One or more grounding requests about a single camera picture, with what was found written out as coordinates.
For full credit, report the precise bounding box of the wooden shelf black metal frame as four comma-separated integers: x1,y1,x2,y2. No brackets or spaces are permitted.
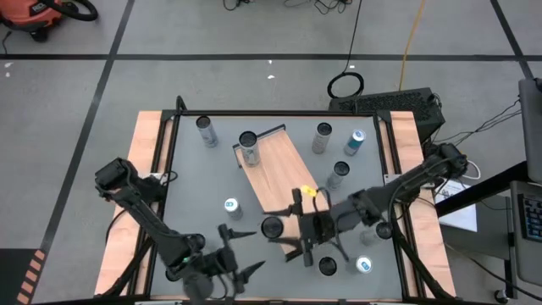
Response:
231,123,335,260

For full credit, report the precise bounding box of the white paper sheet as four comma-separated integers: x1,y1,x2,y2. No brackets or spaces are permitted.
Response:
434,177,478,233

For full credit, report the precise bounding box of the white cable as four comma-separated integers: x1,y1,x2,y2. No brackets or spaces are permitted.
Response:
461,159,483,181

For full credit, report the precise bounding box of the orange shop vacuum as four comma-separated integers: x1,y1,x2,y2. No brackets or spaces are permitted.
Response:
0,0,64,42

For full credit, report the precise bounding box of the grey keyboard device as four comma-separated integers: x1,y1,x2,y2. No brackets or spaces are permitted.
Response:
510,180,542,287

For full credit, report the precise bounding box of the black coiled floor cable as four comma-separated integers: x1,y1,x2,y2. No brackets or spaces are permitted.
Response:
326,0,365,100

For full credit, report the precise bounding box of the black cable bundle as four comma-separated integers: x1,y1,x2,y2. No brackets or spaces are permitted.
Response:
431,97,523,147

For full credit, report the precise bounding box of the yellow extension cable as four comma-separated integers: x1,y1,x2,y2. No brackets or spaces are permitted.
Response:
398,0,427,92

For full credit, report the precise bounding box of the black desk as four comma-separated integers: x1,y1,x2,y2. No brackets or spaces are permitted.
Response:
434,160,530,218

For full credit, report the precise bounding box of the blue silver Red Bull can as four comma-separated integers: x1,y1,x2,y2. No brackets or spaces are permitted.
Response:
345,254,373,275
343,128,368,158
224,197,245,222

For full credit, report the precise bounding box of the Celsius Arctic can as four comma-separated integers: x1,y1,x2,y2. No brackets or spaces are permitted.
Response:
318,256,339,277
195,114,219,149

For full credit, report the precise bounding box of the black orange hazard mat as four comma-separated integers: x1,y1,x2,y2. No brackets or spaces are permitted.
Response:
0,247,47,305

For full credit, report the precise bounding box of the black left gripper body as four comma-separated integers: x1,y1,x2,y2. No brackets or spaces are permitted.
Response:
198,224,246,295

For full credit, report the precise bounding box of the black computer tower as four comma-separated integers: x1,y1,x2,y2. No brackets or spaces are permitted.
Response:
328,86,446,143

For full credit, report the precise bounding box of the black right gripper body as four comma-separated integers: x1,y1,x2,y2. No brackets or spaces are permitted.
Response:
291,188,342,268

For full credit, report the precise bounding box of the grey monitor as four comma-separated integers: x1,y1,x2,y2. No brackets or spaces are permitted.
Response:
518,77,542,186

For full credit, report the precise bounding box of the wooden table side board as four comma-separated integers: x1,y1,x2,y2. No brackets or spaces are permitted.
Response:
379,110,457,297
93,110,174,297

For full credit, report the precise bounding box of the black vacuum hose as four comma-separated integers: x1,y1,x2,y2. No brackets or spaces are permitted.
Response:
40,0,99,22

